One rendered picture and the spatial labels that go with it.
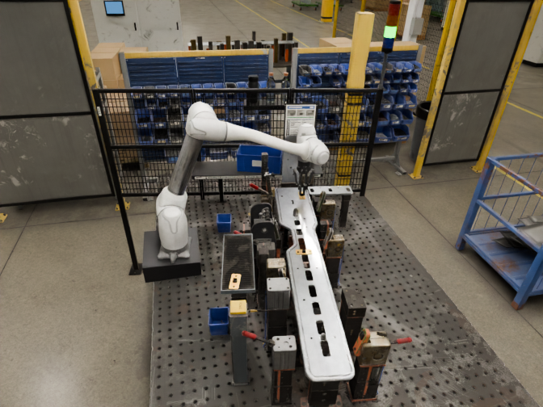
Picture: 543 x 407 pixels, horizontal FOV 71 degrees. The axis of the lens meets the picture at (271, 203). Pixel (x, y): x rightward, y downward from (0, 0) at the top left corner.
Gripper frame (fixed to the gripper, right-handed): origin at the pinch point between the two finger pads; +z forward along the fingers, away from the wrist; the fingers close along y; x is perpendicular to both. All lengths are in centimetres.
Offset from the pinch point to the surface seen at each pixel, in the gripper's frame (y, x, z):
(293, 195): -3.5, 9.7, 9.7
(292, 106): -1, 54, -33
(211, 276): -55, -31, 40
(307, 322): -10, -92, 9
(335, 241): 11.9, -43.4, 5.6
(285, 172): -7.3, 26.4, 2.2
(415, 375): 40, -100, 39
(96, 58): -235, 375, 6
